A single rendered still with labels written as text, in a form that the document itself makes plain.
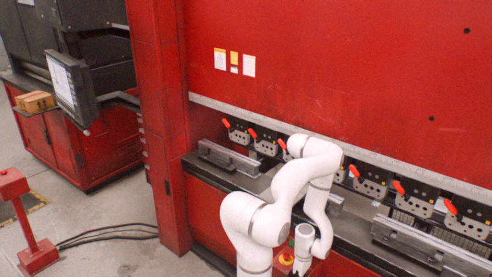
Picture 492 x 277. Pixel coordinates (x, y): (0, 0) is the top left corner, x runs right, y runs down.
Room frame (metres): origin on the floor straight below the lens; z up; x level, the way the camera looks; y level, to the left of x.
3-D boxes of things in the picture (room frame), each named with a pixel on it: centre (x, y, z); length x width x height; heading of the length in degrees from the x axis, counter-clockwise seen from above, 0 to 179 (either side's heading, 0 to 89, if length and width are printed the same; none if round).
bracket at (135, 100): (2.20, 0.84, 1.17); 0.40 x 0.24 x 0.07; 50
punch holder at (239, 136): (1.85, 0.00, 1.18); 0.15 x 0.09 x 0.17; 50
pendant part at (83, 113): (1.91, 0.99, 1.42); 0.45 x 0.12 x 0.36; 43
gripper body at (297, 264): (1.13, -0.28, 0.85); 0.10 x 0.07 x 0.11; 141
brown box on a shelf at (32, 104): (2.61, 1.71, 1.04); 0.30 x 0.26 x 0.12; 51
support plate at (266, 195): (1.47, -0.23, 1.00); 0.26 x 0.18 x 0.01; 140
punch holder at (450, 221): (1.08, -0.92, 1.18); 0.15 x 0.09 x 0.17; 50
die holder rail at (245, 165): (1.93, 0.09, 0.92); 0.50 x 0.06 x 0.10; 50
